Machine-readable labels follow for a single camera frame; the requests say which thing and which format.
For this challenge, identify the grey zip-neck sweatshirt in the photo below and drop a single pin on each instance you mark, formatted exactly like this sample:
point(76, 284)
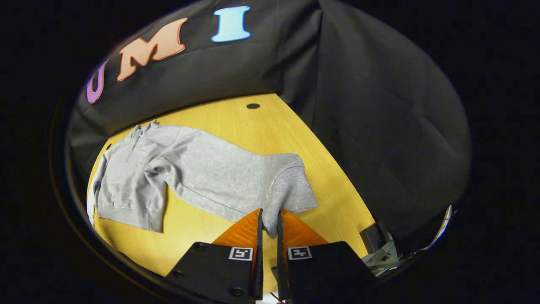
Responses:
point(202, 173)

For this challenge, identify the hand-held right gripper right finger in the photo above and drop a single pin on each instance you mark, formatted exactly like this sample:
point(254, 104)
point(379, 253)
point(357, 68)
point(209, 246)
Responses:
point(282, 270)

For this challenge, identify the black backdrop cloth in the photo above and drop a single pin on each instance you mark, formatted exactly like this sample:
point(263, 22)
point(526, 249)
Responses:
point(379, 126)

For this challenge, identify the grey metal bracket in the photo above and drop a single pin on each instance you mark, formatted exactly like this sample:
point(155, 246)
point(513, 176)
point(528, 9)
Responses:
point(384, 259)

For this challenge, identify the small black box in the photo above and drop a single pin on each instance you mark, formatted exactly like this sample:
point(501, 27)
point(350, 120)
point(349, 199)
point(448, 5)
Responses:
point(373, 236)

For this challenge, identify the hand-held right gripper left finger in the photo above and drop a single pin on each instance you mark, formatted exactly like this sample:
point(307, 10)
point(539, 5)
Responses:
point(258, 261)

